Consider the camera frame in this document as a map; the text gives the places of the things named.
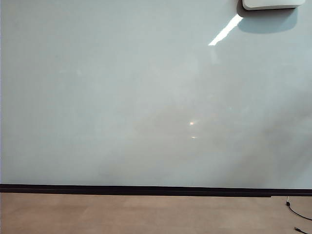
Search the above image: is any large pale glass whiteboard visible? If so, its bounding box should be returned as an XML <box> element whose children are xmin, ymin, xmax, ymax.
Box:
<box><xmin>0</xmin><ymin>0</ymin><xmax>312</xmax><ymax>189</ymax></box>

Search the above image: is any white plastic pen shelf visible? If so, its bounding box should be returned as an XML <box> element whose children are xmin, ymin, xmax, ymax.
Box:
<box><xmin>241</xmin><ymin>0</ymin><xmax>306</xmax><ymax>11</ymax></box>

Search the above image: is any black table edge rail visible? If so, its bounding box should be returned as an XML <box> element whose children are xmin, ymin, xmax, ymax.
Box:
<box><xmin>0</xmin><ymin>184</ymin><xmax>312</xmax><ymax>198</ymax></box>

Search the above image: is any black cable with connector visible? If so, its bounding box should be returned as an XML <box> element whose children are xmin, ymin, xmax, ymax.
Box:
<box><xmin>285</xmin><ymin>195</ymin><xmax>312</xmax><ymax>219</ymax></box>

